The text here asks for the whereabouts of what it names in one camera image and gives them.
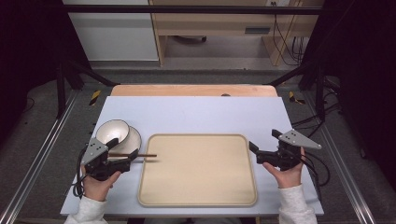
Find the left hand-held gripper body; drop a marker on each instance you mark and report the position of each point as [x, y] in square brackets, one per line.
[96, 152]

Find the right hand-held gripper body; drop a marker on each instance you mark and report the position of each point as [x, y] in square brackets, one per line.
[295, 140]

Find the brown wooden chopstick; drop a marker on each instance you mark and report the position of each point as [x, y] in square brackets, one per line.
[146, 155]

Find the person's left hand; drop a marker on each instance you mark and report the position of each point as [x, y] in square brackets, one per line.
[98, 188]

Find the person's right hand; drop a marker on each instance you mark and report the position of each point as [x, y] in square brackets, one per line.
[289, 178]

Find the white bowl with dark rim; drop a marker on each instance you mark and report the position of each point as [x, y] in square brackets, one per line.
[112, 130]

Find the white round plate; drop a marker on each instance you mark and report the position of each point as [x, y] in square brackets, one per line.
[133, 141]

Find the yellow black floor tape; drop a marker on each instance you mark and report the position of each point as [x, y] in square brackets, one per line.
[95, 97]
[294, 98]

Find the beige rectangular tray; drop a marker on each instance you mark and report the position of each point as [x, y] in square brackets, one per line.
[197, 171]

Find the pale blue table cover sheet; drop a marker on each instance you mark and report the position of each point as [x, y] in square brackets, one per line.
[193, 115]

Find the black curtain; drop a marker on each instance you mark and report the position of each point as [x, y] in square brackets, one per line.
[364, 77]
[28, 46]

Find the white cabinet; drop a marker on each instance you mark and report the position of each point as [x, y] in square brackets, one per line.
[115, 34]

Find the light wooden desk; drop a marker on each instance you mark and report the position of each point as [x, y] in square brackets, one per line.
[211, 23]

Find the black metal frame strut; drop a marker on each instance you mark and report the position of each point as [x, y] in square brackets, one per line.
[320, 93]
[60, 90]

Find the aluminium floor rail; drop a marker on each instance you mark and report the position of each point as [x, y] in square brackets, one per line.
[37, 155]
[345, 168]

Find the black horizontal frame bar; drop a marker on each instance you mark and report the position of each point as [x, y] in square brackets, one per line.
[186, 9]

